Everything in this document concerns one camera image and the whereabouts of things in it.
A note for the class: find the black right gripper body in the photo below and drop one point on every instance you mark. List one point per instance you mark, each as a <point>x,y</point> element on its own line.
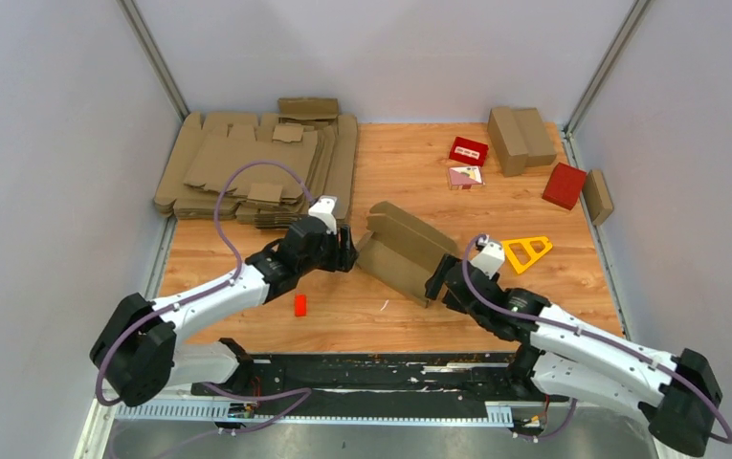
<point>452,304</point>

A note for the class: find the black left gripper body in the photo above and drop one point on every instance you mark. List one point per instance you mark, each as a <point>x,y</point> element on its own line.
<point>329,257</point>

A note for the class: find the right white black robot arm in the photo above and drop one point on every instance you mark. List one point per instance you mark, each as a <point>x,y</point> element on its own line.
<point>677,397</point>

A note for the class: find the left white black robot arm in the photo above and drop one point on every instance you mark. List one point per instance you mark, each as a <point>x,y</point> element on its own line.
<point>143,347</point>

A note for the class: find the pink white small card box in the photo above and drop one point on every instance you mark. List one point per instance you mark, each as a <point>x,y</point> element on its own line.
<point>464,177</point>

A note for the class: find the red open box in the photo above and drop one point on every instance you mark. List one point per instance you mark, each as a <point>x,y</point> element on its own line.
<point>468,152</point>

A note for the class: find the closed red box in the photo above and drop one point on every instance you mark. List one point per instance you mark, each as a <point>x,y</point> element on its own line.
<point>564,186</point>

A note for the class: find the flat brown cardboard box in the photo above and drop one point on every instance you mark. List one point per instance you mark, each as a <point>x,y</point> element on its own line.
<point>540,148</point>

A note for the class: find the small brown box at edge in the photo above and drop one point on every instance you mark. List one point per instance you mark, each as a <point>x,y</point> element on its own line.
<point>597,197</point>

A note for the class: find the tall brown cardboard box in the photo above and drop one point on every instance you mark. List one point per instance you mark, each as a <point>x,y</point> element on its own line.
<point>507,141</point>

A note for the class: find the small red block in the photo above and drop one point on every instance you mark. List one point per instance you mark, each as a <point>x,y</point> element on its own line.
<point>300,305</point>

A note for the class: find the stack of flat cardboard sheets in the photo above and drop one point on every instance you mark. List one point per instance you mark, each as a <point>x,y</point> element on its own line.
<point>263,169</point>

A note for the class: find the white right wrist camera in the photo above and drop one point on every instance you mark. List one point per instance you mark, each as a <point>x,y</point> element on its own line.
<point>490,256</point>

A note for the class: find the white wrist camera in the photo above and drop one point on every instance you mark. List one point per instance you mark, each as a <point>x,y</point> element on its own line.
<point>490,256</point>
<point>322,209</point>

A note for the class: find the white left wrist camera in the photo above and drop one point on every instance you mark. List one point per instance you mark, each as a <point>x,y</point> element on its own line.
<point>322,209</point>

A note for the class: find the yellow plastic triangle frame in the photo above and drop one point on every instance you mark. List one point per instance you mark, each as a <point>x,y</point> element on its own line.
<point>524,253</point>

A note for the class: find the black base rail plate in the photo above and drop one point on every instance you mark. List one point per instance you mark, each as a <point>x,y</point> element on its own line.
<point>451,385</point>

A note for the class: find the right aluminium frame post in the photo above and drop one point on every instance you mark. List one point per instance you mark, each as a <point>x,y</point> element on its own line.
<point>620,41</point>

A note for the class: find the aluminium frame post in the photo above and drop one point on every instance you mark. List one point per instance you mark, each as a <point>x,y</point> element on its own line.
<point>145,38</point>
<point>620,41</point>

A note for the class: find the left aluminium frame post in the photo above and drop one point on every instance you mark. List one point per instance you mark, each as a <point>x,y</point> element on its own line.
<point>145,38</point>

